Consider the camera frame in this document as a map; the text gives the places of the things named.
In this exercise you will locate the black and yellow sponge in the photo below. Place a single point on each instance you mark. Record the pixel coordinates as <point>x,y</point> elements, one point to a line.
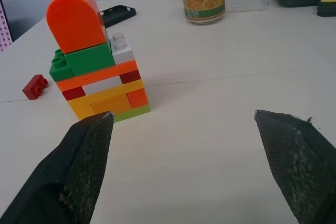
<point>326,5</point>

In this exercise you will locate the pink perforated board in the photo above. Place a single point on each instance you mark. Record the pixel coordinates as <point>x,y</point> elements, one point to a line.
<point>4,28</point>

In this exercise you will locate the multicolour toy brick tower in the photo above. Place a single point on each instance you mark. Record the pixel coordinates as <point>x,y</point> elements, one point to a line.
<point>94,61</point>

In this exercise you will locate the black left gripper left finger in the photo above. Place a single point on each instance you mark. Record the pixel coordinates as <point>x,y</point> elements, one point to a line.
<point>65,171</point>

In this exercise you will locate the dark red toy brick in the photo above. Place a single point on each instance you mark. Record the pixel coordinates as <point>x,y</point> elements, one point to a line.
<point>34,87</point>

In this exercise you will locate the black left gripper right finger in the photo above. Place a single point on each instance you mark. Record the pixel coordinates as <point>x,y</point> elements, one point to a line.
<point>299,161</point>

